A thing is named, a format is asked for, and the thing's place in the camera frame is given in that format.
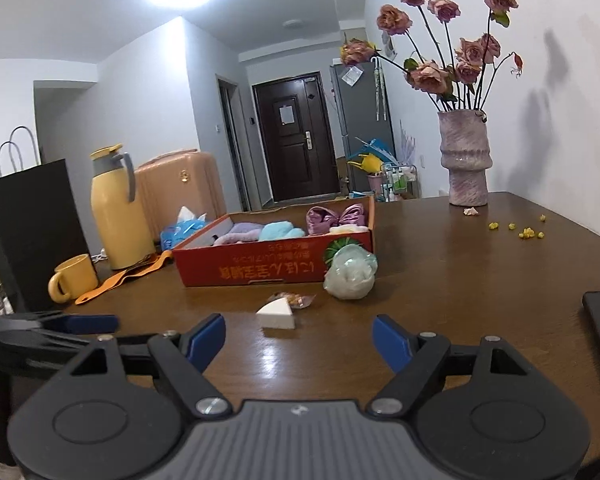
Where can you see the grey door frame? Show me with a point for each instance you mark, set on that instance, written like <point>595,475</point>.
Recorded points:
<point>232,150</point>

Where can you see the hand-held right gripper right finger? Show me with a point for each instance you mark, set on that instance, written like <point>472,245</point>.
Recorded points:
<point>391,342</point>

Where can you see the blue tissue pack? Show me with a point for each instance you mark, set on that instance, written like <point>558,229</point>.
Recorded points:
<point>185,227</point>

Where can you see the yellow mug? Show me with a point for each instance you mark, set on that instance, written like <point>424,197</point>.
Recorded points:
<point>77,277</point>

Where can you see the clear candy wrapper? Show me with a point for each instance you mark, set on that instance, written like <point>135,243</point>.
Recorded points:
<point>297,301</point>

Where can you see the blue and yellow clutter pile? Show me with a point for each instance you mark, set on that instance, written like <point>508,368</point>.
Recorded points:
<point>372,157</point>

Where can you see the yellow thermos jug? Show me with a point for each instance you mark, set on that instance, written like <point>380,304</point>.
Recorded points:
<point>115,210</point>

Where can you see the pale green mesh puff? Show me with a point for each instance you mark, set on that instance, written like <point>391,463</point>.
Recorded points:
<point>350,277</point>

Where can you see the ceiling smoke detector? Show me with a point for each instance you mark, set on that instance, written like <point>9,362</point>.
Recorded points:
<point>293,23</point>

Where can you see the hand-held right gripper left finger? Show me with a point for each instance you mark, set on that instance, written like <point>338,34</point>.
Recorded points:
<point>206,342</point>

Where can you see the light blue fluffy cloth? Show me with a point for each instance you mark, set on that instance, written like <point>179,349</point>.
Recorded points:
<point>280,231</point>

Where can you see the black paper bag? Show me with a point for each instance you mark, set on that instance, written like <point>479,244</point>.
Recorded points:
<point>30,225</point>

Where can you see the white door notice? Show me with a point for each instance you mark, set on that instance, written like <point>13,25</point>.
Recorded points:
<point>287,115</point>

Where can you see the scattered yellow crumbs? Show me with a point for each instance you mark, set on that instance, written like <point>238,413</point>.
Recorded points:
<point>526,233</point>

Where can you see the pink ribbed suitcase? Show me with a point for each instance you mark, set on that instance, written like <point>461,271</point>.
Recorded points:
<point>190,185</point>

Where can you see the wall picture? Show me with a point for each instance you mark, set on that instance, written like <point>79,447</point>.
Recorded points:
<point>390,46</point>

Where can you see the red cardboard box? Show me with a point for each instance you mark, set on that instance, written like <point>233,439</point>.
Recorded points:
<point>250,262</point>

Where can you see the white wedge sponge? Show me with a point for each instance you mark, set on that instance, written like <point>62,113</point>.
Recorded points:
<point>277,316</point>

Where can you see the fallen pink petal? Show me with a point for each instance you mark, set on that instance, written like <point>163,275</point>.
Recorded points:
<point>471,211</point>

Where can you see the purple satin bow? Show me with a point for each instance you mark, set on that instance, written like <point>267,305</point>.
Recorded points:
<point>335,219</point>

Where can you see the bunch of dried roses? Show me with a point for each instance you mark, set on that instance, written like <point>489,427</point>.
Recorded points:
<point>430,75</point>

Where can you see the dark brown entrance door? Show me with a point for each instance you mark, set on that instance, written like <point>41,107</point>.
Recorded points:
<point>292,160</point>

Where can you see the grey refrigerator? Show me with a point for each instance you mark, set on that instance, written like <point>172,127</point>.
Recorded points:
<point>362,110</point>

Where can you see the purple knitted cloth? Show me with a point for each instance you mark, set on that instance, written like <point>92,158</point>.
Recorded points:
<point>240,234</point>

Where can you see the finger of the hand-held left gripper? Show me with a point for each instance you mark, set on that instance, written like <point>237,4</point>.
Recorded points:
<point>30,352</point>
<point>90,324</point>

